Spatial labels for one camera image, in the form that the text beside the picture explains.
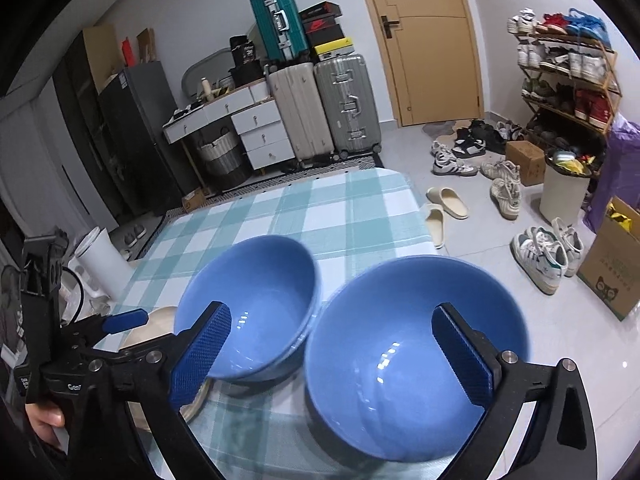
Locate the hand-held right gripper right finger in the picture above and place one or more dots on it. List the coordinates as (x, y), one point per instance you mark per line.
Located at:
(462, 355)

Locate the beige suitcase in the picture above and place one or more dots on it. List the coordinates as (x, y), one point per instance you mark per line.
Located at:
(300, 110)

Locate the oval grey mirror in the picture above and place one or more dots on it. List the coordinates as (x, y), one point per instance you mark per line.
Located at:
(200, 72)

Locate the pair of grey shoes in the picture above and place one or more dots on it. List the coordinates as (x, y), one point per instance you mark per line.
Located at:
(134, 236)

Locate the large printed cardboard box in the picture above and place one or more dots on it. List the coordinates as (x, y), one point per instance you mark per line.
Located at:
(612, 270)

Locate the teal checked tablecloth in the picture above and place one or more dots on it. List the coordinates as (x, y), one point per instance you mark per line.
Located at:
(350, 210)

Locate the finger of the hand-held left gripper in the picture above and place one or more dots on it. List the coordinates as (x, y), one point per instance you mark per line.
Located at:
(125, 321)

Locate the black refrigerator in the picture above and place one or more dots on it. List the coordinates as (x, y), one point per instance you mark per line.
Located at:
(145, 135)

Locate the grey door mat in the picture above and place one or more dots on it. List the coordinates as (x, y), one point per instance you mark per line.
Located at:
(442, 129)

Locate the beige slipper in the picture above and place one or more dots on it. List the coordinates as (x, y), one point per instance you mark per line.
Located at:
(435, 225)
(447, 201)

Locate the white drawer dresser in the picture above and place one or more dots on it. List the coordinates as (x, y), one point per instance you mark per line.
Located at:
(255, 120)

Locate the blue bowl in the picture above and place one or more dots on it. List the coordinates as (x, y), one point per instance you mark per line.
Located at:
(400, 360)
(250, 300)
(287, 360)

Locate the white trash bin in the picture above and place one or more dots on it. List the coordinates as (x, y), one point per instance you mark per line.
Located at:
(565, 195)

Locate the brown cardboard box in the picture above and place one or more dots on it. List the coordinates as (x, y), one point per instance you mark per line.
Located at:
(527, 162)

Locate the wooden door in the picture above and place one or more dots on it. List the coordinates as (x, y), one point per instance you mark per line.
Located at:
(430, 60)

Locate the bamboo shoe rack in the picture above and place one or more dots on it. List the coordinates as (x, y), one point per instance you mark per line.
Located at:
(612, 110)

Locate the white electric kettle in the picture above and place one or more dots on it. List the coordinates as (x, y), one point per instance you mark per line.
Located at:
(100, 260)

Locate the small cardboard box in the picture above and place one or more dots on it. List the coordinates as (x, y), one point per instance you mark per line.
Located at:
(194, 202)

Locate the group of loose sneakers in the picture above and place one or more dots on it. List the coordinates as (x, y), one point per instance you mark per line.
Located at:
(537, 257)

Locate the beige round plate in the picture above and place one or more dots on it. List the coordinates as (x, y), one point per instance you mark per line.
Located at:
(150, 327)

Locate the cream bottle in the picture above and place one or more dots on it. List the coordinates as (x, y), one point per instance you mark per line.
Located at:
(205, 87)

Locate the purple plastic bag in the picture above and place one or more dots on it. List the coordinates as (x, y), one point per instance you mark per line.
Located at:
(617, 170)

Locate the teal suitcase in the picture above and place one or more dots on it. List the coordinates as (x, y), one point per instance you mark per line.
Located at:
(277, 25)

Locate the silver suitcase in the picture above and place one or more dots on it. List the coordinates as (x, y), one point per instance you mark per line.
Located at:
(347, 105)

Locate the black bag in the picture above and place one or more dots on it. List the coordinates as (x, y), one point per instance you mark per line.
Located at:
(245, 60)

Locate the striped floor rug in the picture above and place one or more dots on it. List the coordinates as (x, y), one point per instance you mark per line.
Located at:
(320, 167)

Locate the rows of stored shoes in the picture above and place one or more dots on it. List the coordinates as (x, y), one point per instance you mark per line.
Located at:
(585, 65)

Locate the person's left hand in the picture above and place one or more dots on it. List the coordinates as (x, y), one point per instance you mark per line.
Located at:
(47, 422)

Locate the woven laundry basket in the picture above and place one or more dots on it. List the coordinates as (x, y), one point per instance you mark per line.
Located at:
(222, 160)

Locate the yellow and black shoe box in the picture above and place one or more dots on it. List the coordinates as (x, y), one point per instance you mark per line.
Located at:
(332, 49)

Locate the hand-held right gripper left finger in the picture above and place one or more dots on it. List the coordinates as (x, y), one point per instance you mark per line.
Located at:
(200, 355)

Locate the black and red shoe box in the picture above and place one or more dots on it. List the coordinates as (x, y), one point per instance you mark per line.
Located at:
(325, 32)

